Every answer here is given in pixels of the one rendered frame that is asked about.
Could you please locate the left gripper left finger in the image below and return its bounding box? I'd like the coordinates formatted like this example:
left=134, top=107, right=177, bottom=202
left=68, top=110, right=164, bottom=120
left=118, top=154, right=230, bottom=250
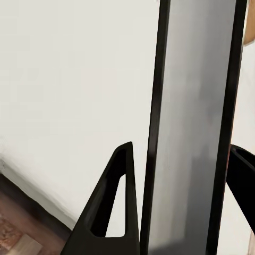
left=60, top=141, right=140, bottom=255

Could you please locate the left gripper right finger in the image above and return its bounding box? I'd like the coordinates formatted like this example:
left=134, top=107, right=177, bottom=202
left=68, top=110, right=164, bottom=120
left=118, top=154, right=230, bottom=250
left=226, top=143, right=255, bottom=232

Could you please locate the hardback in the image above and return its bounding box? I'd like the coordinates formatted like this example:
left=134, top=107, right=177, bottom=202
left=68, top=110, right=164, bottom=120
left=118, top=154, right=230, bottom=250
left=140, top=0, right=249, bottom=255

